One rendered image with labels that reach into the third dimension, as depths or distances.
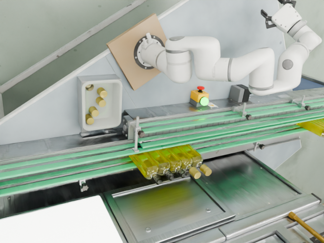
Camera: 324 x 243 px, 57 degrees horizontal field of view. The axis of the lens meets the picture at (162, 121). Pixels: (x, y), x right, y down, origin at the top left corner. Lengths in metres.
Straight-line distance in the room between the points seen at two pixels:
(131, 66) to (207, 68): 0.42
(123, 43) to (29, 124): 0.52
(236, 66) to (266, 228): 0.69
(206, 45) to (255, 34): 0.75
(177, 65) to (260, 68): 0.29
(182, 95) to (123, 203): 0.64
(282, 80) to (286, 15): 0.42
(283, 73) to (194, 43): 0.35
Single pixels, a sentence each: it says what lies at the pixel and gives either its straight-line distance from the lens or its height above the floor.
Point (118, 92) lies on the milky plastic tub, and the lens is 1.31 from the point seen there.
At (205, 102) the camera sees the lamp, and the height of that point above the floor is 0.85.
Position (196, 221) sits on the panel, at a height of 1.28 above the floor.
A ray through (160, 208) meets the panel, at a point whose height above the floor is 1.16.
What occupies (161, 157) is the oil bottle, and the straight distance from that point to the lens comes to 1.31.
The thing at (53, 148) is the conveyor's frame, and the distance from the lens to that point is 1.32.
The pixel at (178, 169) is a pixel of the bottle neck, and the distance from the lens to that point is 1.28.
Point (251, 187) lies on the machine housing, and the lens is 1.59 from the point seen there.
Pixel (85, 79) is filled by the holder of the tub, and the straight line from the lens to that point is 1.28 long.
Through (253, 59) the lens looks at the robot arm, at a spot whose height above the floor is 1.27.
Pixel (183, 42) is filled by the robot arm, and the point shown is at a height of 1.09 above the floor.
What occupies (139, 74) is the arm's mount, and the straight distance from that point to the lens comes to 1.38.
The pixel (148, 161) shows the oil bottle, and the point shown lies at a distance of 1.28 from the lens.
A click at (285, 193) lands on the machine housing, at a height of 1.26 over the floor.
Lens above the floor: 1.98
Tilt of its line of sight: 51 degrees down
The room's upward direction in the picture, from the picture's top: 132 degrees clockwise
